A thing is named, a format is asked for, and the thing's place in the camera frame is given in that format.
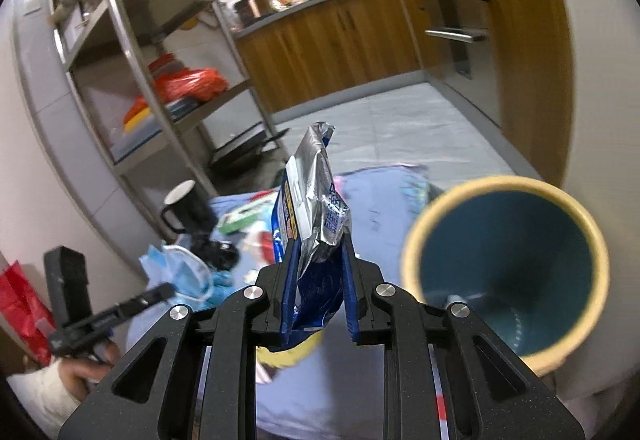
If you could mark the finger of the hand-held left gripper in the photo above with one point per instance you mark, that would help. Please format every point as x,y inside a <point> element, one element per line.
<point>147,298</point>

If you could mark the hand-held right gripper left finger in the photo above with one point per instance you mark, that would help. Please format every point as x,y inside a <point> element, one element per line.
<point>291,290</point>

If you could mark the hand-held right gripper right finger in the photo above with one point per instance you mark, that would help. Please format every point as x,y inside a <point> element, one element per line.
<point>351,290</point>

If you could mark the blue silver snack packet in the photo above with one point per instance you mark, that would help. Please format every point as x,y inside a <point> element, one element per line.
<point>315,200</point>

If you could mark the yellow rimmed teal bin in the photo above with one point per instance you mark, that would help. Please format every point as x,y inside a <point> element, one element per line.
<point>500,260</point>

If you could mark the person's left forearm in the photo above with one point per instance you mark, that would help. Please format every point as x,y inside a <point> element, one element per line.
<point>40,400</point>

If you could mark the person's left hand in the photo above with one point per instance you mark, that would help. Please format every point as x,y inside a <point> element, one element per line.
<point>87,375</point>

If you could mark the blue face mask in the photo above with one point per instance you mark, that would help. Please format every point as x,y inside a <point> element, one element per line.
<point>175,270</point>

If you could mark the red plastic bag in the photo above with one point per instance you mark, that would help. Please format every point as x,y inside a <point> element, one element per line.
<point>22,310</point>
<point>192,82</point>

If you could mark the black crumpled object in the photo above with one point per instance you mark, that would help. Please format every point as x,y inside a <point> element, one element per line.
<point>217,252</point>

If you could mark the blue printed tablecloth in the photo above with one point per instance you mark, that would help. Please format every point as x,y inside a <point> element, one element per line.
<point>380,205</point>

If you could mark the black mug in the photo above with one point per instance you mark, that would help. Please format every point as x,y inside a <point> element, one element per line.
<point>189,210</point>

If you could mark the wooden kitchen cabinet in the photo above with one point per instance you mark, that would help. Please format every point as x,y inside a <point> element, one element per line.
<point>530,44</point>
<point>325,49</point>

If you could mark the metal shelf rack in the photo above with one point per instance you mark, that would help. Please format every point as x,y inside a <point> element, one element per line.
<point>135,44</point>

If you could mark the copper cooking pot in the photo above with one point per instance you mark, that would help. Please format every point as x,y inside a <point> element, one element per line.
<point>254,5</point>

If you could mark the stainless steel oven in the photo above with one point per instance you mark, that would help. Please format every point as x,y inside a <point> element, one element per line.
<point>455,19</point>

